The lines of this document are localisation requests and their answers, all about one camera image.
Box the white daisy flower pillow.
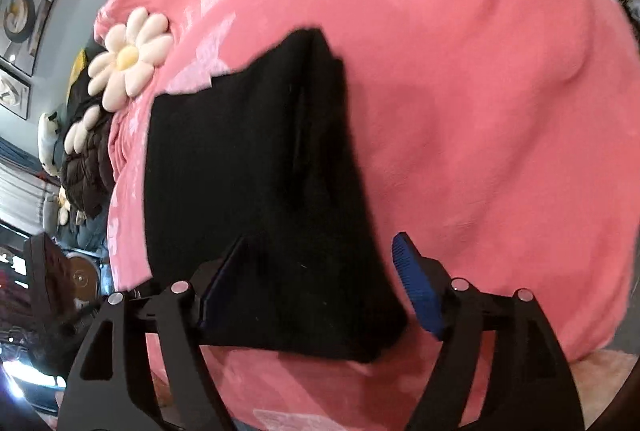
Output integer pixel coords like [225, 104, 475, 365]
[88, 7, 174, 112]

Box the dark brown quilted jacket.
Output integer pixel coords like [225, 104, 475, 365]
[60, 74, 120, 220]

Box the framed wall picture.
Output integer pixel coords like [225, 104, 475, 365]
[1, 0, 55, 76]

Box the beige fluffy rug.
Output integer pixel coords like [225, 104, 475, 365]
[570, 350, 638, 428]

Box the black garment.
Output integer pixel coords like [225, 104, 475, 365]
[143, 29, 408, 363]

